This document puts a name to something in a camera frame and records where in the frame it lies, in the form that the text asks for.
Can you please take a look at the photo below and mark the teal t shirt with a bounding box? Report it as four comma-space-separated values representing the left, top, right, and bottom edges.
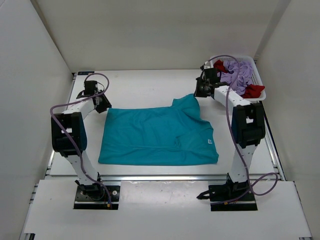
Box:
98, 94, 219, 166

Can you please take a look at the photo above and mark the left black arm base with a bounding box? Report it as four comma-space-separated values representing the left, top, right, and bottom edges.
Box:
73, 183, 121, 210

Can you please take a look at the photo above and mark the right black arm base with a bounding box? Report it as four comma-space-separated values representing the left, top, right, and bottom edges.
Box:
196, 179, 258, 212

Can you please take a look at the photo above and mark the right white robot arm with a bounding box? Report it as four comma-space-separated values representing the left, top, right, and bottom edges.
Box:
194, 67, 266, 200

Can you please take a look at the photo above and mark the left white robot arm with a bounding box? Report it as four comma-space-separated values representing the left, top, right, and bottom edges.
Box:
49, 80, 112, 200

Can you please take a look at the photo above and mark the lilac t shirt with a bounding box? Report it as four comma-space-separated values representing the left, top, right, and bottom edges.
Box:
220, 60, 253, 96

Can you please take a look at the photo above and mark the dark label sticker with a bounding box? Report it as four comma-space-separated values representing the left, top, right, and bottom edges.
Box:
77, 71, 95, 76

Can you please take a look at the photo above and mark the red t shirt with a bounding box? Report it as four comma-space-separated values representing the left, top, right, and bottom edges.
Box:
213, 60, 265, 99

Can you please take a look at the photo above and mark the white plastic basket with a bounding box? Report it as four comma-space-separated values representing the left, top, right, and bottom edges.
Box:
207, 55, 266, 102

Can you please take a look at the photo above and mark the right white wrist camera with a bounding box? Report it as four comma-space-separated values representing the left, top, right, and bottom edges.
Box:
200, 61, 214, 71

